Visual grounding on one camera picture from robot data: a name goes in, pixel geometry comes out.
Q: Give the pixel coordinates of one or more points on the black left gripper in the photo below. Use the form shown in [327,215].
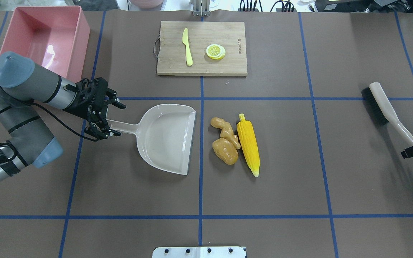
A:
[84,106]

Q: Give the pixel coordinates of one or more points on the beige hand brush black bristles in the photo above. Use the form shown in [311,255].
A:
[383,112]

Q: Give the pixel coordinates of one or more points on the beige plastic dustpan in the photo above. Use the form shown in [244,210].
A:
[164,136]

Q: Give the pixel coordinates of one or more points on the tan toy ginger root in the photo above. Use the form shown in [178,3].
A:
[227,131]

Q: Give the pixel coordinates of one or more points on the brown toy potato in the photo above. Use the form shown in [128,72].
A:
[225,151]

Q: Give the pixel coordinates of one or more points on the yellow toy corn cob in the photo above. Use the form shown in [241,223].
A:
[249,145]

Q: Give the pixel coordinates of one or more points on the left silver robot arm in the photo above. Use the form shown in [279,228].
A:
[24,85]

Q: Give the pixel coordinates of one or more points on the pink plastic bin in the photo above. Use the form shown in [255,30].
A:
[53,37]

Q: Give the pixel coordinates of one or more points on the wooden cutting board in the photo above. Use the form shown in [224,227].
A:
[171,56]

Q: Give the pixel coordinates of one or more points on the yellow plastic knife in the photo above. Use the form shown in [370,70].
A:
[185,41]

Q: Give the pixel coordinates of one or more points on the pink bowl on scale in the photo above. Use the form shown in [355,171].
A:
[146,4]

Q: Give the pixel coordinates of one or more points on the yellow lemon slice toy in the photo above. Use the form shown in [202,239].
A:
[215,51]

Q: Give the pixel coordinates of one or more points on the aluminium frame post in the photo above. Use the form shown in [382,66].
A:
[201,7]

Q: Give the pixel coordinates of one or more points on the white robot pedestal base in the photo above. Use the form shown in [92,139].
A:
[200,252]

